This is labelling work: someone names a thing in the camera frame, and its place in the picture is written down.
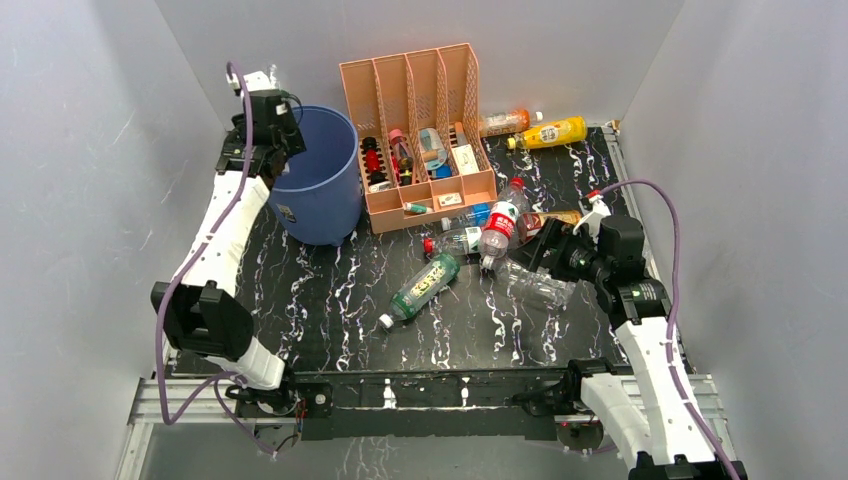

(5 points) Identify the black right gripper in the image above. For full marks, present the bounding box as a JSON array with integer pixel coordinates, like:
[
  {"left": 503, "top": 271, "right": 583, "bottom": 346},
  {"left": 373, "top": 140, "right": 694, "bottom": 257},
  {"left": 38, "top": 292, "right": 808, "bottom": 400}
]
[{"left": 508, "top": 217, "right": 610, "bottom": 286}]

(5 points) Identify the clear unlabelled plastic bottle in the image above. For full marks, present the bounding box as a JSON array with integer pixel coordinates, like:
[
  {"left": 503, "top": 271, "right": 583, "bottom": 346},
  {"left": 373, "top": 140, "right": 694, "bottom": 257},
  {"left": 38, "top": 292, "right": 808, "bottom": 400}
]
[{"left": 493, "top": 258, "right": 576, "bottom": 307}]

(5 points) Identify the clear bottle red label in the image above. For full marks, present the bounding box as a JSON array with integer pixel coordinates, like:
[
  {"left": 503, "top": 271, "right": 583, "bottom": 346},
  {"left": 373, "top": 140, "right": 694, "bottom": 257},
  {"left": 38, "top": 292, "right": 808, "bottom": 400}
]
[{"left": 479, "top": 178, "right": 530, "bottom": 270}]

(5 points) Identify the clear bottle red cap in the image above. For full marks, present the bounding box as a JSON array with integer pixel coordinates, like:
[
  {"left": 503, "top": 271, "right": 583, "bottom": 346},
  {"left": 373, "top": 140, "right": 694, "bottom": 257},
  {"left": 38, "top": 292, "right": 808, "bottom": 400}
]
[{"left": 422, "top": 227, "right": 482, "bottom": 256}]

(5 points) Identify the green plastic bottle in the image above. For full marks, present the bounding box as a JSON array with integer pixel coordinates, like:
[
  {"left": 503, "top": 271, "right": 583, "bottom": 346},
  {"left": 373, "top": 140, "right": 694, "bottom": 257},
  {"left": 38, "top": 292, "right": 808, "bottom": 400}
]
[{"left": 378, "top": 252, "right": 460, "bottom": 329}]

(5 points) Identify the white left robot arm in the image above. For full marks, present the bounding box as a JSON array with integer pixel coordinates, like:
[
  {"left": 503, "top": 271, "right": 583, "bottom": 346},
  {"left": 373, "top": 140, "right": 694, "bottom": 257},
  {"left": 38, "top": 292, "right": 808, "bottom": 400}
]
[{"left": 151, "top": 87, "right": 306, "bottom": 416}]

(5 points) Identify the blue plastic bin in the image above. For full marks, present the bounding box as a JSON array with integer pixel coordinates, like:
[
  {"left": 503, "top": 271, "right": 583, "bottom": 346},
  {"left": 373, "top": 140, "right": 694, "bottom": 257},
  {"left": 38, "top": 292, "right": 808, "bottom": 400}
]
[{"left": 268, "top": 105, "right": 363, "bottom": 246}]

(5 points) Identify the brown tea bottle red label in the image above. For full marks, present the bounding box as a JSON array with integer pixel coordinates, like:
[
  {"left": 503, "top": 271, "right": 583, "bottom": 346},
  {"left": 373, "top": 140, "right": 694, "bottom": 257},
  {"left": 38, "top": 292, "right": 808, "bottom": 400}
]
[{"left": 516, "top": 210, "right": 584, "bottom": 245}]

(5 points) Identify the clear bottle blue label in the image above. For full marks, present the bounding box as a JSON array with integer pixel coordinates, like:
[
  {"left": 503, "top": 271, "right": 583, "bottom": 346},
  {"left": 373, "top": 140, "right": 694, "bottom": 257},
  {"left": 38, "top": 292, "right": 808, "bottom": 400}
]
[{"left": 441, "top": 203, "right": 491, "bottom": 232}]

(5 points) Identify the small white card box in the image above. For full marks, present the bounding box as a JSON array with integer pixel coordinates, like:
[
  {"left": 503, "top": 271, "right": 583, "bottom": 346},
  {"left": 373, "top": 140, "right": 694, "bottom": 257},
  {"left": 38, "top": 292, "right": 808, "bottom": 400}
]
[{"left": 437, "top": 192, "right": 463, "bottom": 207}]

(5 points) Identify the red black toy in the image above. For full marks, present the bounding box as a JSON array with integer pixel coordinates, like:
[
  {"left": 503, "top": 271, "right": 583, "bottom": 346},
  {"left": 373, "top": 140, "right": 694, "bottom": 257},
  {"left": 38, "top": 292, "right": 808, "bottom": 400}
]
[{"left": 361, "top": 136, "right": 388, "bottom": 186}]

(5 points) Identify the pink capped dark bottle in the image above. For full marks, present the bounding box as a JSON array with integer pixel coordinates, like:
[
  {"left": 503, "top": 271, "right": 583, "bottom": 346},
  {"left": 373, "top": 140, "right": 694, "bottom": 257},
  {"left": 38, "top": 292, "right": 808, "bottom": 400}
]
[{"left": 388, "top": 129, "right": 414, "bottom": 186}]

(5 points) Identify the yellow drink bottle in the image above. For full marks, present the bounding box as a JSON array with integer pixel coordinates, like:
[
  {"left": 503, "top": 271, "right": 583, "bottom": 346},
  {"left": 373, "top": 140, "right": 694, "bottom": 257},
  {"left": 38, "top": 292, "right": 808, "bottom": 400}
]
[{"left": 507, "top": 116, "right": 588, "bottom": 150}]

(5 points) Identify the orange drink bottle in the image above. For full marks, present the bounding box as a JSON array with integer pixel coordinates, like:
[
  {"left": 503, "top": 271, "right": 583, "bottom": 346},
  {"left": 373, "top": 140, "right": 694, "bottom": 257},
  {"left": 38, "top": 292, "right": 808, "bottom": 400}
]
[{"left": 479, "top": 109, "right": 544, "bottom": 137}]

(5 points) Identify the small green white tube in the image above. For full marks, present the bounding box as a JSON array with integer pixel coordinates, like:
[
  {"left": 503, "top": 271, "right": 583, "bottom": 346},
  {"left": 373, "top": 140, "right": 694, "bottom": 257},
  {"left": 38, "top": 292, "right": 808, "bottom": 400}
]
[{"left": 403, "top": 202, "right": 434, "bottom": 215}]

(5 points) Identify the light blue tape dispenser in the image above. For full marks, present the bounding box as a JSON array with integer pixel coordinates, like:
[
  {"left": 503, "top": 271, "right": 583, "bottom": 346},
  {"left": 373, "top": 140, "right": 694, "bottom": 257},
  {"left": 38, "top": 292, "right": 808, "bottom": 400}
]
[{"left": 419, "top": 128, "right": 448, "bottom": 174}]

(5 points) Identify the peach plastic desk organizer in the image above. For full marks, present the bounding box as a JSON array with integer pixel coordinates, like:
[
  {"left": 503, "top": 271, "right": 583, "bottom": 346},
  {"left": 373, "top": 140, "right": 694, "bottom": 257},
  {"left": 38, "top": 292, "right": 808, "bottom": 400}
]
[{"left": 339, "top": 43, "right": 497, "bottom": 234}]

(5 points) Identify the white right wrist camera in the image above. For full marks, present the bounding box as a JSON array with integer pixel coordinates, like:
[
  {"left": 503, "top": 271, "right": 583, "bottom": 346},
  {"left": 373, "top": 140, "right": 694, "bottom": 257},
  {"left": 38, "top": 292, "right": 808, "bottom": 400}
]
[{"left": 572, "top": 190, "right": 611, "bottom": 239}]

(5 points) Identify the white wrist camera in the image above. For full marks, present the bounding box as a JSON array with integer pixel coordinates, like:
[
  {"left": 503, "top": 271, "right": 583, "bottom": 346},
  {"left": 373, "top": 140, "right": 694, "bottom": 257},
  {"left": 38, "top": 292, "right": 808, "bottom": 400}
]
[
  {"left": 226, "top": 62, "right": 282, "bottom": 96},
  {"left": 572, "top": 190, "right": 611, "bottom": 239}
]

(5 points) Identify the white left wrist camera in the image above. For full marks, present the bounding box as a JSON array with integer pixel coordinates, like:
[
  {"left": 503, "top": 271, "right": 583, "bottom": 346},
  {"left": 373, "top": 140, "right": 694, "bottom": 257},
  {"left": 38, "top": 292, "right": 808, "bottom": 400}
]
[{"left": 226, "top": 62, "right": 282, "bottom": 96}]

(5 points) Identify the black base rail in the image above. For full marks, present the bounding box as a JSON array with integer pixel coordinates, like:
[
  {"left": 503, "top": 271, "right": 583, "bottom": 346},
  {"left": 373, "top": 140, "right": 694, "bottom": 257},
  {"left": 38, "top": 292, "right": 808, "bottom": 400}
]
[{"left": 129, "top": 362, "right": 730, "bottom": 444}]

